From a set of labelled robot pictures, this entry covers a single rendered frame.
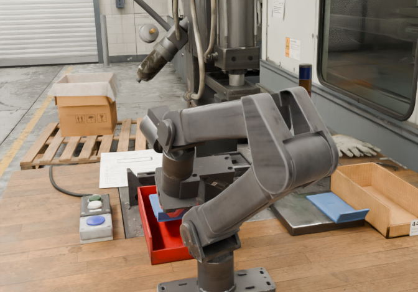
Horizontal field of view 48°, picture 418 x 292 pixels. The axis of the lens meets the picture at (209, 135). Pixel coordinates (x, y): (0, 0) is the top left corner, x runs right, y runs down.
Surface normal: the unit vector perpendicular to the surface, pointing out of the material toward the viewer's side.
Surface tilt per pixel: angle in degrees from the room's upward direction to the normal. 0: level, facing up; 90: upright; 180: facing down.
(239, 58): 90
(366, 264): 0
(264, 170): 90
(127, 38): 90
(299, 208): 0
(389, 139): 90
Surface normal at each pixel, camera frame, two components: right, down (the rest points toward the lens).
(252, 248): -0.02, -0.96
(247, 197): -0.81, 0.26
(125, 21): 0.18, 0.29
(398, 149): -0.98, 0.07
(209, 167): 0.11, -0.70
